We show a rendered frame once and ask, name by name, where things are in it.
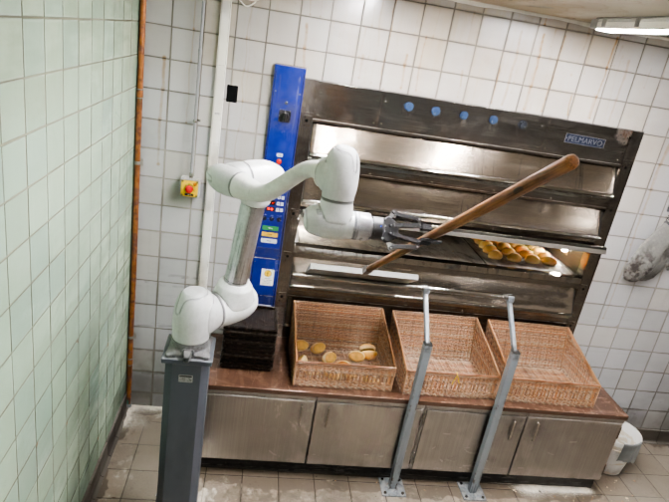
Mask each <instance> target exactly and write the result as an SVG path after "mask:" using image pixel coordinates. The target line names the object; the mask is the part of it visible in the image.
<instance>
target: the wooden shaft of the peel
mask: <svg viewBox="0 0 669 502"><path fill-rule="evenodd" d="M578 165H579V158H578V157H577V156H576V155H575V154H568V155H566V156H564V157H563V158H561V159H559V160H557V161H555V162H554V163H552V164H550V165H548V166H546V167H545V168H543V169H541V170H539V171H537V172H536V173H534V174H532V175H530V176H528V177H527V178H525V179H523V180H521V181H520V182H518V183H516V184H514V185H512V186H511V187H509V188H507V189H505V190H503V191H502V192H500V193H498V194H496V195H494V196H493V197H491V198H489V199H487V200H485V201H484V202H482V203H480V204H478V205H476V206H475V207H473V208H471V209H469V210H467V211H466V212H464V213H462V214H460V215H458V216H457V217H455V218H453V219H451V220H449V221H448V222H446V223H444V224H442V225H440V226H439V227H437V228H435V229H433V230H431V231H430V232H428V233H426V234H424V235H422V236H421V237H419V238H417V239H420V238H428V239H436V238H438V237H440V236H442V235H444V234H446V233H448V232H450V231H452V230H454V229H456V228H458V227H460V226H462V225H464V224H466V223H468V222H470V221H472V220H474V219H476V218H478V217H480V216H482V215H484V214H486V213H488V212H490V211H492V210H494V209H496V208H498V207H500V206H502V205H504V204H506V203H508V202H510V201H512V200H514V199H516V198H518V197H520V196H522V195H524V194H526V193H528V192H530V191H532V190H534V189H536V188H538V187H540V186H542V185H544V184H546V183H548V182H550V181H552V180H554V179H556V178H558V177H560V176H562V175H564V174H566V173H568V172H570V171H572V170H574V169H576V168H577V167H578ZM411 251H413V250H406V249H397V250H395V251H394V252H392V253H390V254H388V255H387V256H385V257H383V258H381V259H379V260H378V261H376V262H374V263H372V264H370V265H369V266H367V267H366V271H367V272H371V271H373V270H375V269H377V268H379V267H381V266H383V265H385V264H387V263H389V262H391V261H393V260H395V259H397V258H399V257H401V256H403V255H405V254H407V253H409V252H411Z"/></svg>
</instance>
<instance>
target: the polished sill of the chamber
mask: <svg viewBox="0 0 669 502"><path fill-rule="evenodd" d="M294 252H299V253H308V254H317V255H326V256H335V257H343V258H352V259H360V260H369V261H378V260H379V259H381V258H383V257H385V256H387V255H388V254H390V253H384V252H375V251H366V250H358V249H349V248H341V247H332V246H324V245H316V244H307V243H298V242H295V248H294ZM389 263H396V264H405V265H414V266H422V267H431V268H440V269H449V270H458V271H467V272H476V273H485V274H493V275H502V276H511V277H520V278H529V279H538V280H547V281H555V282H564V283H573V284H580V282H581V278H580V277H579V276H578V275H573V274H566V273H557V272H548V271H540V270H531V269H522V268H514V267H505V266H496V265H488V264H479V263H470V262H462V261H453V260H444V259H436V258H427V257H418V256H410V255H403V256H401V257H399V258H397V259H395V260H393V261H391V262H389Z"/></svg>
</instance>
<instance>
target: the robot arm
mask: <svg viewBox="0 0 669 502"><path fill-rule="evenodd" d="M309 177H312V178H313V179H314V182H315V184H316V185H317V186H318V187H319V188H320V190H321V191H322V198H321V201H320V204H313V205H311V206H309V207H307V208H306V210H305V215H304V227H305V229H306V231H307V232H308V233H310V234H312V235H315V236H319V237H323V238H328V239H334V240H342V239H352V240H363V241H366V240H368V239H371V240H379V241H383V242H384V243H386V244H387V247H388V248H387V250H388V251H390V250H393V249H406V250H416V249H418V248H419V246H420V245H426V246H429V245H430V244H431V243H433V244H441V243H442V241H441V240H434V239H428V238H420V239H415V238H412V237H408V236H405V235H402V234H399V232H398V229H399V228H419V230H420V231H428V232H430V231H431V230H433V229H435V228H432V225H430V224H423V223H422V222H421V218H420V217H416V216H412V215H407V214H403V213H399V212H397V211H396V210H394V209H393V210H392V211H391V212H390V215H389V216H387V217H378V216H371V214H370V213H365V212H358V211H353V200H354V196H355V194H356V190H357V185H358V178H359V157H358V153H357V152H356V150H355V149H354V148H353V147H351V146H349V145H346V144H341V143H340V144H337V145H334V146H333V147H332V148H331V149H330V150H329V152H328V154H327V156H324V157H322V158H321V159H320V160H307V161H304V162H301V163H299V164H297V165H296V166H294V167H292V168H291V169H289V170H288V171H286V172H284V170H283V169H282V168H281V167H280V166H279V165H277V164H275V163H273V162H272V161H270V160H265V159H251V160H245V161H237V162H229V163H226V164H223V163H217V164H214V165H211V166H210V167H209V168H208V170H207V172H206V178H207V182H208V183H209V185H210V186H211V187H212V188H213V189H214V190H215V191H217V192H219V193H221V194H223V195H225V196H228V197H232V198H236V199H240V201H241V203H240V208H239V212H238V217H237V222H236V226H235V231H234V236H233V241H232V245H231V250H230V255H229V259H228V264H227V269H226V273H225V275H224V276H222V277H221V278H220V279H219V280H218V282H217V284H216V286H215V287H214V289H213V291H212V292H210V291H209V290H208V289H206V288H204V287H200V286H190V287H187V288H185V289H184V290H182V291H181V292H180V294H179V295H178V297H177V299H176V301H175V304H174V308H173V315H172V334H171V335H170V337H171V340H170V344H169V347H168V350H167V351H166V352H165V356H166V357H167V358H183V362H184V363H189V361H190V359H197V360H203V361H209V360H210V354H209V352H210V346H211V343H212V341H213V337H212V336H209V334H210V333H212V332H213V331H215V330H216V329H217V328H219V327H224V326H228V325H231V324H234V323H237V322H240V321H242V320H244V319H246V318H248V317H249V316H251V315H252V314H253V313H254V312H255V310H256V309H257V306H258V295H257V293H256V291H255V290H254V288H253V286H252V284H251V282H250V281H249V274H250V270H251V266H252V262H253V257H254V253H255V249H256V245H257V240H258V236H259V232H260V228H261V223H262V219H263V215H264V210H265V207H267V206H268V205H269V204H270V202H271V201H272V200H274V199H276V198H278V197H279V196H281V195H282V194H284V193H285V192H287V191H288V190H290V189H291V188H293V187H294V186H296V185H297V184H299V183H300V182H302V181H303V180H305V179H307V178H309ZM395 217H396V218H400V219H404V220H409V221H413V222H416V223H397V222H396V221H394V220H393V219H392V218H395ZM393 239H399V240H403V241H406V242H410V243H413V244H415V245H403V244H396V245H394V244H393V243H390V241H392V240H393Z"/></svg>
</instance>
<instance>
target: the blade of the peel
mask: <svg viewBox="0 0 669 502"><path fill-rule="evenodd" d="M305 273H314V274H324V275H333V276H342V277H350V278H360V279H369V280H378V281H388V282H397V283H406V284H408V283H412V282H415V281H418V275H414V274H405V273H396V272H387V271H378V270H373V271H372V273H370V274H368V275H367V274H362V269H360V268H351V267H342V266H333V265H324V264H315V263H311V264H310V265H309V267H308V268H307V270H306V272H305Z"/></svg>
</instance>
